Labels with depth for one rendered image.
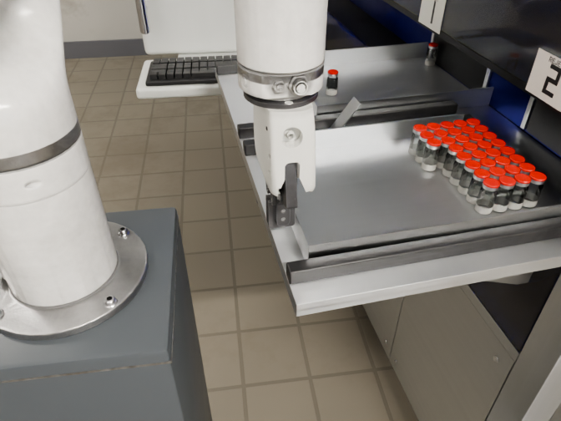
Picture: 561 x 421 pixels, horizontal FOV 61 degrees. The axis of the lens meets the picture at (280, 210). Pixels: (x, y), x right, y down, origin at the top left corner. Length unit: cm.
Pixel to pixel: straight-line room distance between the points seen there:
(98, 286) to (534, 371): 67
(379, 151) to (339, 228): 21
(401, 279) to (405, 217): 11
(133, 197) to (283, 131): 183
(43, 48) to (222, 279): 138
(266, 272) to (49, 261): 132
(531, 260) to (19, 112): 56
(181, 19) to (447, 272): 104
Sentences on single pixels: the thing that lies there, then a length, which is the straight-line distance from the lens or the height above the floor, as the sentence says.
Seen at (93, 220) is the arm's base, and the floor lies 96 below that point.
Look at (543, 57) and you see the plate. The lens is 77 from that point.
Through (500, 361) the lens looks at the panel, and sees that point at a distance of 97.
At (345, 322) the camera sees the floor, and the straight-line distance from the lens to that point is 165.
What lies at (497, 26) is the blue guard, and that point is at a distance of 85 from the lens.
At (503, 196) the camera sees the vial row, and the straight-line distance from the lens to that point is 68.
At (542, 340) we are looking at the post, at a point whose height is 67.
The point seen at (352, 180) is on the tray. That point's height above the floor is 88.
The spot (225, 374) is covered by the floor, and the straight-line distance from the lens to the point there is 153.
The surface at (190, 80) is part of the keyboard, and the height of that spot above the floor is 82.
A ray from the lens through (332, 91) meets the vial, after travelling 95.
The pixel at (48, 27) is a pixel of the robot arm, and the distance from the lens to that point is 51.
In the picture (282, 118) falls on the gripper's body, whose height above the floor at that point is 107.
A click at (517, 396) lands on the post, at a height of 53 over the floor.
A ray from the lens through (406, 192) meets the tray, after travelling 69.
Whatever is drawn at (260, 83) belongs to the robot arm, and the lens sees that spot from 45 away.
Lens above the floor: 127
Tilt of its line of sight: 38 degrees down
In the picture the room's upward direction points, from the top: straight up
